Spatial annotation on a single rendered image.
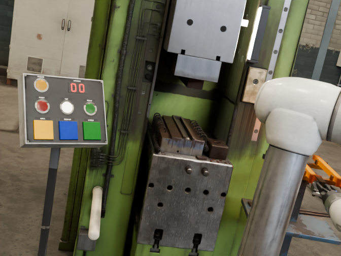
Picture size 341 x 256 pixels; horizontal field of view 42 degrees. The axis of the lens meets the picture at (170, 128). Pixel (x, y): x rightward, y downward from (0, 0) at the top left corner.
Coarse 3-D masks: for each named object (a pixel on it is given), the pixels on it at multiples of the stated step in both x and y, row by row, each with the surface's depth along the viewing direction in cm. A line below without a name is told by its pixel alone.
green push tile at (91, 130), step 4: (84, 124) 180; (88, 124) 181; (92, 124) 182; (96, 124) 183; (84, 128) 180; (88, 128) 181; (92, 128) 182; (96, 128) 183; (84, 132) 180; (88, 132) 181; (92, 132) 182; (96, 132) 183; (84, 136) 179; (88, 136) 180; (92, 136) 181; (96, 136) 182; (100, 136) 183
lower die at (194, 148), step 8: (160, 120) 235; (168, 120) 234; (176, 120) 233; (184, 120) 240; (160, 128) 219; (168, 128) 218; (176, 128) 221; (192, 128) 227; (160, 136) 208; (168, 136) 207; (176, 136) 206; (184, 136) 205; (192, 136) 208; (160, 144) 204; (168, 144) 204; (176, 144) 205; (184, 144) 205; (192, 144) 206; (200, 144) 206; (176, 152) 206; (184, 152) 206; (192, 152) 207; (200, 152) 207
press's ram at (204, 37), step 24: (192, 0) 189; (216, 0) 190; (240, 0) 191; (168, 24) 201; (192, 24) 191; (216, 24) 193; (240, 24) 194; (168, 48) 193; (192, 48) 194; (216, 48) 195
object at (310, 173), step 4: (308, 168) 193; (308, 172) 188; (312, 172) 188; (308, 176) 187; (312, 176) 182; (316, 176) 180; (320, 176) 181; (320, 180) 175; (324, 180) 176; (320, 184) 175
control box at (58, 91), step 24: (24, 96) 170; (48, 96) 175; (72, 96) 181; (96, 96) 187; (24, 120) 168; (72, 120) 179; (96, 120) 185; (24, 144) 168; (48, 144) 172; (72, 144) 177; (96, 144) 183
